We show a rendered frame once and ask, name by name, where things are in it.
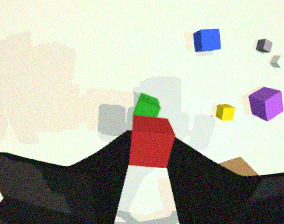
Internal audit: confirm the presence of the blue block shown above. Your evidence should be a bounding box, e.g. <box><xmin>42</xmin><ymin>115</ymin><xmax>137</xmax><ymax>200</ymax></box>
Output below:
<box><xmin>193</xmin><ymin>28</ymin><xmax>220</xmax><ymax>52</ymax></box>

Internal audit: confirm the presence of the red block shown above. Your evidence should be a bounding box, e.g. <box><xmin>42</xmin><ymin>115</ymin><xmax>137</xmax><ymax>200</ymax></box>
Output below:
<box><xmin>129</xmin><ymin>115</ymin><xmax>175</xmax><ymax>169</ymax></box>

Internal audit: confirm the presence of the purple cube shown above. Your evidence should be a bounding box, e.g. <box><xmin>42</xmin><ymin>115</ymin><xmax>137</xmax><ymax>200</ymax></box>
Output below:
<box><xmin>248</xmin><ymin>87</ymin><xmax>284</xmax><ymax>123</ymax></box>

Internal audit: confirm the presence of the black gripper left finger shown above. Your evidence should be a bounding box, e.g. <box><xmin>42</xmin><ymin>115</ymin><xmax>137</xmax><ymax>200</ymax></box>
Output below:
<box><xmin>0</xmin><ymin>131</ymin><xmax>133</xmax><ymax>224</ymax></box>

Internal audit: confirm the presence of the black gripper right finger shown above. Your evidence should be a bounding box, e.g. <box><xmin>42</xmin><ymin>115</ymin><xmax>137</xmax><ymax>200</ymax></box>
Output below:
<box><xmin>166</xmin><ymin>136</ymin><xmax>284</xmax><ymax>224</ymax></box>

